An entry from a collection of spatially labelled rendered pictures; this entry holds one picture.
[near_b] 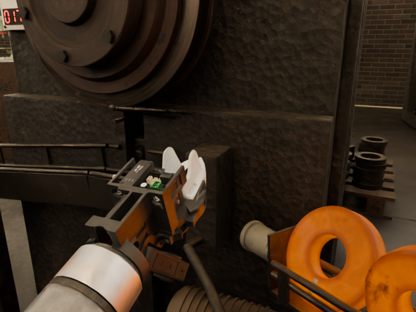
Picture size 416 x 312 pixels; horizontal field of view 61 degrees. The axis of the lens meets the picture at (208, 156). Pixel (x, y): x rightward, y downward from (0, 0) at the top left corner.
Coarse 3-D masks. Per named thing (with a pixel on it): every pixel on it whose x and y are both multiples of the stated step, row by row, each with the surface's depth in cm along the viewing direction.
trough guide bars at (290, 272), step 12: (276, 264) 57; (324, 264) 57; (276, 276) 58; (288, 276) 55; (300, 276) 53; (288, 288) 56; (300, 288) 54; (312, 288) 51; (288, 300) 56; (312, 300) 51; (336, 300) 47
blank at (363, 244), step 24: (312, 216) 57; (336, 216) 54; (360, 216) 52; (312, 240) 56; (360, 240) 50; (288, 264) 58; (312, 264) 55; (360, 264) 49; (336, 288) 50; (360, 288) 47
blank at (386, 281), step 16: (384, 256) 42; (400, 256) 40; (368, 272) 45; (384, 272) 43; (400, 272) 41; (368, 288) 45; (384, 288) 43; (400, 288) 41; (368, 304) 45; (384, 304) 43; (400, 304) 42
